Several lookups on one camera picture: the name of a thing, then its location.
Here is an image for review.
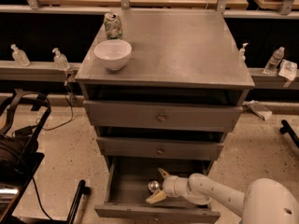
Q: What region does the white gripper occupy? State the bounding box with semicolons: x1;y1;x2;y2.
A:
146;168;189;204

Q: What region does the blue pepsi can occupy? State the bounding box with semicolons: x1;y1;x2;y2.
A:
148;180;161;193

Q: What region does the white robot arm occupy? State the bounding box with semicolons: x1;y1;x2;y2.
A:
146;168;299;224

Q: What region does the grey open bottom drawer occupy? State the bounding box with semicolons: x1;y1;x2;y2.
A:
94;157;221;224

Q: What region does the grey middle drawer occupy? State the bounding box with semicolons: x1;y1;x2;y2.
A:
97;136;223;161

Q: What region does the grey top drawer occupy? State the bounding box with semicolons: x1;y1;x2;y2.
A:
83;101;243;133

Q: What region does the grey drawer cabinet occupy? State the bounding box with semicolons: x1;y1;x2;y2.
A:
75;8;256;224

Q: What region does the green crushed soda can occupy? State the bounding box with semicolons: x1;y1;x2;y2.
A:
104;12;122;39

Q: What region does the black bar lower left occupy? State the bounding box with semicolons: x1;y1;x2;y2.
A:
66;180;91;224

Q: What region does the flat packet on floor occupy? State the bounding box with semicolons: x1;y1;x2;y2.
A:
247;101;272;120

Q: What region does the black chair leg right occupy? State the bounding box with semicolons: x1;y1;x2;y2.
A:
279;119;299;148

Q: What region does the white bowl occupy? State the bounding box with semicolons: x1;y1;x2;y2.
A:
93;39;132;70

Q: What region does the small pump bottle right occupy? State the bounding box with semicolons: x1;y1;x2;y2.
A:
239;43;249;61

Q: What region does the clear sanitizer bottle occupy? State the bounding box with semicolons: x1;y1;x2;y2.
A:
52;48;70;71
10;44;30;66

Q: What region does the white plastic packet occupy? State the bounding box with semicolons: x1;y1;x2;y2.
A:
278;59;297;81

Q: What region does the clear water bottle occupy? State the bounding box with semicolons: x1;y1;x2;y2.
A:
263;47;285;74

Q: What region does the clear sanitizer bottle far left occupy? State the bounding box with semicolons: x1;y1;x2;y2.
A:
10;44;30;66

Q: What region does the black cable on floor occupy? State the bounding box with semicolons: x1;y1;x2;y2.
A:
36;77;78;133

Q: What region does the black chair with straps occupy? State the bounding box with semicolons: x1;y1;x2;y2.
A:
0;89;51;224

